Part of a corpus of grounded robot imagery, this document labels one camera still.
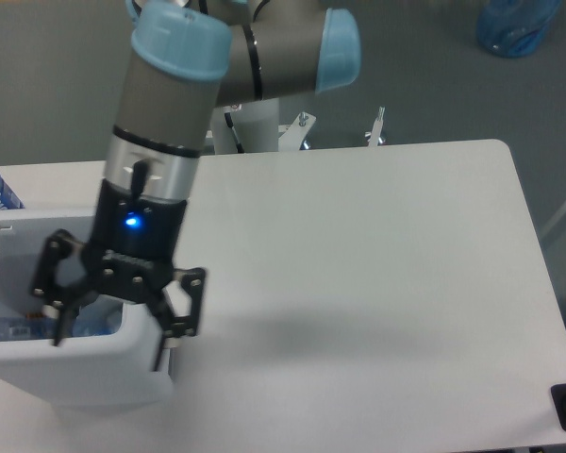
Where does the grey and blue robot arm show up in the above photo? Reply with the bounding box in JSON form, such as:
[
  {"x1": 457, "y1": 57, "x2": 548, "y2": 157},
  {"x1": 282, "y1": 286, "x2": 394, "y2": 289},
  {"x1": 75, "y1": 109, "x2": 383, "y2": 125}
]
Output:
[{"x1": 30, "y1": 1, "x2": 361, "y2": 350}]

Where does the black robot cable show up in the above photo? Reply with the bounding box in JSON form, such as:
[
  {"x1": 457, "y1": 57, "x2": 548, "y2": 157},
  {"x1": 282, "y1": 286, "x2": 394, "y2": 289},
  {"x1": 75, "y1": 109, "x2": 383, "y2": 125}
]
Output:
[{"x1": 224, "y1": 110, "x2": 246, "y2": 155}]

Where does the white open trash can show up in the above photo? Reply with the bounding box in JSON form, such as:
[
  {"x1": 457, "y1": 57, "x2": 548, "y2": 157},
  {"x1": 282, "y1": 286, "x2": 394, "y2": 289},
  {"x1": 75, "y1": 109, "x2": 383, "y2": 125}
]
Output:
[{"x1": 0, "y1": 208, "x2": 174, "y2": 406}]

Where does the blue plastic bag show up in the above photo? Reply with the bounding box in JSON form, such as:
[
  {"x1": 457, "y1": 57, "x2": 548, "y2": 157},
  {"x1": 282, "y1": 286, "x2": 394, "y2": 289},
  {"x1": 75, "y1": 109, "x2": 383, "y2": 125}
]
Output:
[{"x1": 474, "y1": 0, "x2": 563, "y2": 59}]

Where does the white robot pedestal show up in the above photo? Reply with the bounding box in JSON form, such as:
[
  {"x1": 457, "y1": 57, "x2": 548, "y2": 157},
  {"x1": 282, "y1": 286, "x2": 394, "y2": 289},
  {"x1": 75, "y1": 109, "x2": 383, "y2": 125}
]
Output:
[{"x1": 206, "y1": 98, "x2": 317, "y2": 155}]

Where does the clear crushed plastic bottle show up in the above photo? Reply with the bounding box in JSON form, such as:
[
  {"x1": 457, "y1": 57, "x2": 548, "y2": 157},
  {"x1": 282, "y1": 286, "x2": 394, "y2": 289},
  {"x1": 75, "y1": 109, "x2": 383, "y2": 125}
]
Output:
[{"x1": 0, "y1": 307, "x2": 122, "y2": 342}]

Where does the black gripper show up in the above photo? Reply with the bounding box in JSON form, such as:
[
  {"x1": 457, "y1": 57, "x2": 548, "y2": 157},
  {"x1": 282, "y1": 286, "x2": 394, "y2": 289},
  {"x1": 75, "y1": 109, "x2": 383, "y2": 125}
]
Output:
[{"x1": 29, "y1": 179, "x2": 207, "y2": 372}]

